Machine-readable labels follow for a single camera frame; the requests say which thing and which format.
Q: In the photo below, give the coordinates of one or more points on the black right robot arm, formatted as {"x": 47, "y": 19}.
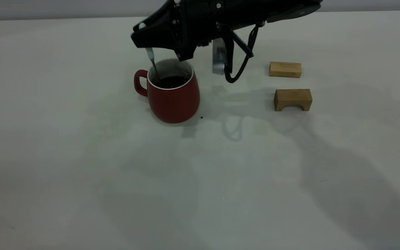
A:
{"x": 293, "y": 10}

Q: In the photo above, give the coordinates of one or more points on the rectangular wooden block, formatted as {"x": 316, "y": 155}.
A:
{"x": 285, "y": 69}

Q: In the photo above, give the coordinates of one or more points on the arched wooden block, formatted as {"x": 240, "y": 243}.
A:
{"x": 292, "y": 95}

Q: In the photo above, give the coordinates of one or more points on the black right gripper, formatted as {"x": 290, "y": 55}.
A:
{"x": 217, "y": 14}

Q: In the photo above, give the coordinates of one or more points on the red ceramic cup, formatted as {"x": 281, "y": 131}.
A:
{"x": 174, "y": 104}

